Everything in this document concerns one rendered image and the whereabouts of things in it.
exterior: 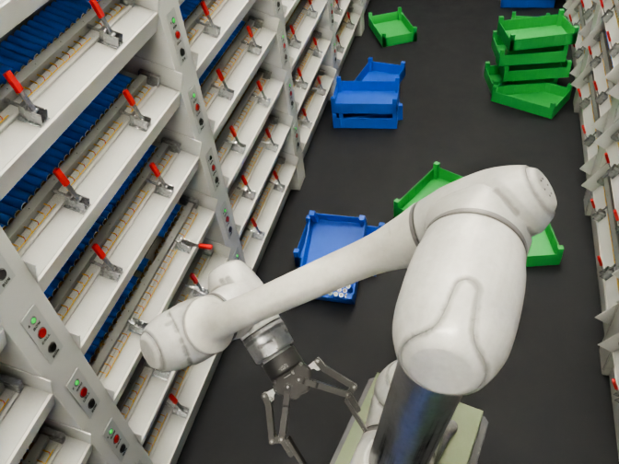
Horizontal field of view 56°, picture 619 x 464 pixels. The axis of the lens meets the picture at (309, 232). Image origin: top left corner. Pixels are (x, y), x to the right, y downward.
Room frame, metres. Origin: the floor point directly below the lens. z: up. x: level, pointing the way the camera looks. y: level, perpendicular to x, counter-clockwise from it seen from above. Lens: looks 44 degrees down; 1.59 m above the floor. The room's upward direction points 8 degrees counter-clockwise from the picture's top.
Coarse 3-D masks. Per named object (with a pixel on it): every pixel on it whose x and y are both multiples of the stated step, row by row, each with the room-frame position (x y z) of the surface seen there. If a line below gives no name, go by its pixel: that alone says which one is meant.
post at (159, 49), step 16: (160, 0) 1.28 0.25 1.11; (176, 0) 1.34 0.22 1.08; (160, 16) 1.27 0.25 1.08; (160, 32) 1.27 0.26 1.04; (144, 48) 1.28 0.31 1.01; (160, 48) 1.27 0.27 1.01; (160, 64) 1.27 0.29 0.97; (176, 64) 1.27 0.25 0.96; (192, 64) 1.34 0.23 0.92; (192, 80) 1.32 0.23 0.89; (176, 112) 1.27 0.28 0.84; (192, 112) 1.28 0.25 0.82; (176, 128) 1.28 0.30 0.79; (192, 128) 1.26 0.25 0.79; (208, 128) 1.34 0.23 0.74; (208, 144) 1.32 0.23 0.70; (208, 176) 1.28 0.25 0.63; (208, 192) 1.26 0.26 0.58; (224, 192) 1.33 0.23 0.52; (224, 240) 1.26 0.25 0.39; (240, 256) 1.33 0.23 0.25
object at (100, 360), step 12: (192, 204) 1.25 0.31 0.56; (180, 216) 1.20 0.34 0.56; (180, 228) 1.16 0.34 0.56; (168, 240) 1.12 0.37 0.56; (168, 252) 1.09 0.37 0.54; (156, 264) 1.04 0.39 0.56; (168, 264) 1.05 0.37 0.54; (144, 288) 0.96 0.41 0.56; (132, 300) 0.93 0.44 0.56; (132, 312) 0.90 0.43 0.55; (120, 324) 0.86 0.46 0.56; (120, 336) 0.84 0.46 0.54; (108, 348) 0.80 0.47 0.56; (96, 360) 0.77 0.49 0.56; (96, 372) 0.74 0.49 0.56; (108, 372) 0.75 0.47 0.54
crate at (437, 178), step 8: (432, 168) 1.87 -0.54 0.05; (440, 168) 1.87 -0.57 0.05; (432, 176) 1.87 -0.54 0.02; (440, 176) 1.87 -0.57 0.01; (448, 176) 1.84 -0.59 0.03; (456, 176) 1.81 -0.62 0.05; (416, 184) 1.79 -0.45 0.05; (424, 184) 1.83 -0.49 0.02; (432, 184) 1.83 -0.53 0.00; (440, 184) 1.83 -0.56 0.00; (408, 192) 1.75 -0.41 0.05; (416, 192) 1.79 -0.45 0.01; (424, 192) 1.79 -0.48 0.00; (400, 200) 1.68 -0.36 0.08; (408, 200) 1.75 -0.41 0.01; (416, 200) 1.75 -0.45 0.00; (400, 208) 1.66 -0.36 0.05
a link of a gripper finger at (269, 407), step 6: (264, 396) 0.62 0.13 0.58; (264, 402) 0.61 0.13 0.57; (270, 402) 0.61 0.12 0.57; (270, 408) 0.60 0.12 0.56; (270, 414) 0.59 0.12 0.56; (270, 420) 0.58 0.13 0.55; (270, 426) 0.57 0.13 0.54; (270, 432) 0.56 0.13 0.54; (270, 438) 0.55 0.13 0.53; (270, 444) 0.54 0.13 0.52
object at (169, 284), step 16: (192, 192) 1.28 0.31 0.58; (208, 208) 1.27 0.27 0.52; (192, 224) 1.20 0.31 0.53; (208, 224) 1.21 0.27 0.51; (160, 240) 1.14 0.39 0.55; (192, 240) 1.15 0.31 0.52; (176, 256) 1.09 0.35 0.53; (192, 256) 1.10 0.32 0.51; (144, 272) 1.03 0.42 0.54; (160, 272) 1.04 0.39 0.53; (176, 272) 1.04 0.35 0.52; (160, 288) 0.99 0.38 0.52; (176, 288) 1.01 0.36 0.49; (144, 304) 0.94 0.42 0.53; (160, 304) 0.94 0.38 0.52; (144, 320) 0.89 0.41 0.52; (128, 352) 0.81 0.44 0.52; (112, 368) 0.77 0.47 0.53; (128, 368) 0.77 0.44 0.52; (112, 384) 0.73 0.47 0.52
